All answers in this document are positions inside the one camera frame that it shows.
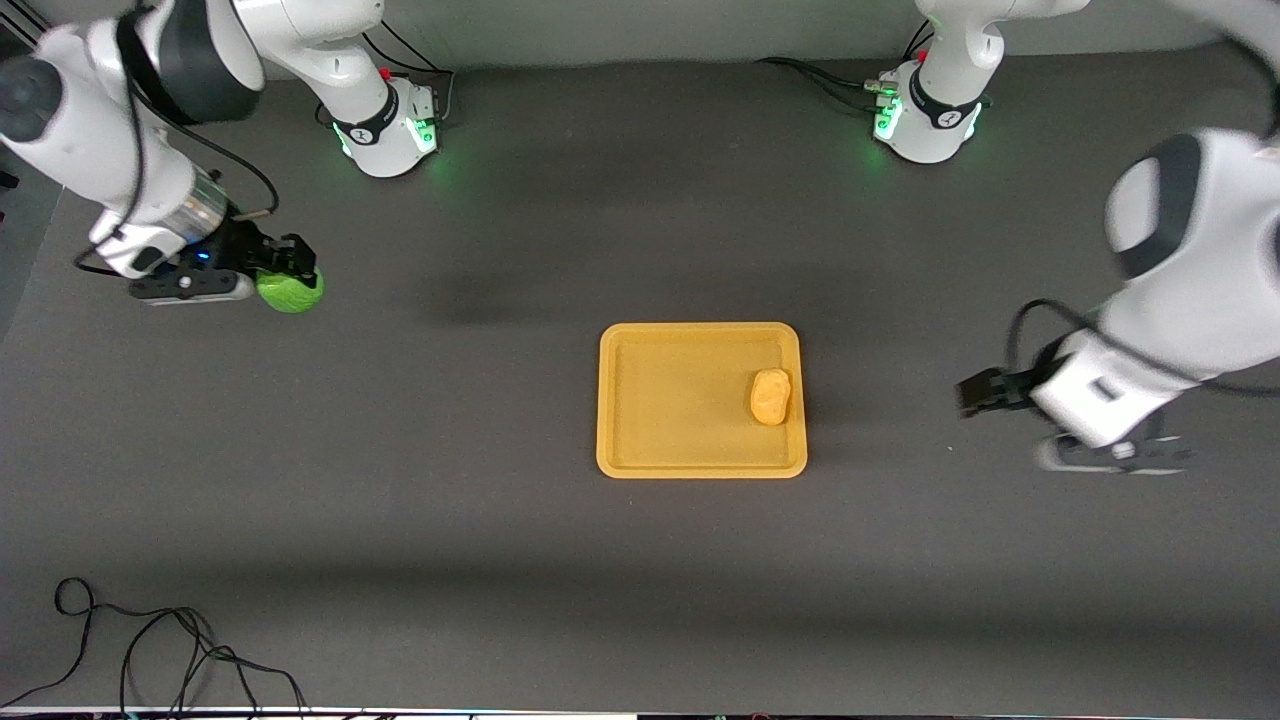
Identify green apple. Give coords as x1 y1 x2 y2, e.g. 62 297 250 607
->
255 268 327 315

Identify yellow potato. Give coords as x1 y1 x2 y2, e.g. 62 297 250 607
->
749 368 795 427

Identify yellow plastic tray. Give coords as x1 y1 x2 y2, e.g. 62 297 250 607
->
596 322 809 480

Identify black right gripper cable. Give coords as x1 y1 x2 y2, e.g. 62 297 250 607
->
72 5 282 277

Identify black right arm base cable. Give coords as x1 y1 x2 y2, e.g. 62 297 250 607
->
315 18 457 129

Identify black arm base cable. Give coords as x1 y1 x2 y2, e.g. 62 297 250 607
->
315 18 457 129
755 20 936 113

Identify black left arm base cable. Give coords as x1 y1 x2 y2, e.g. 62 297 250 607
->
755 20 936 113

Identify loose thin black cable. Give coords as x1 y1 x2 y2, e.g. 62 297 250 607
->
0 577 309 718

